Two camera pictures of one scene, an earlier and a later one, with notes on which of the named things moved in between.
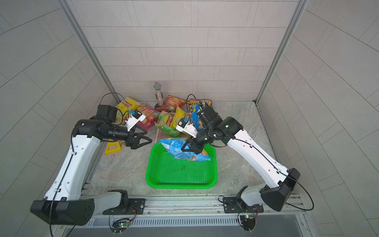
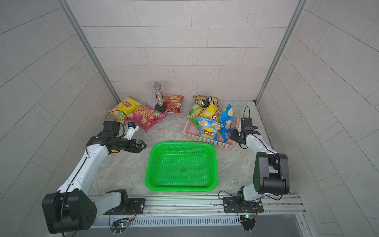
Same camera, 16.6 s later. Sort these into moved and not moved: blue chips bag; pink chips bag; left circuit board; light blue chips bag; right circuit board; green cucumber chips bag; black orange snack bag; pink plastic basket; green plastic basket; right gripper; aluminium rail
Moved: blue chips bag; green cucumber chips bag; right gripper; black orange snack bag; light blue chips bag; pink plastic basket
Not moved: left circuit board; aluminium rail; pink chips bag; green plastic basket; right circuit board
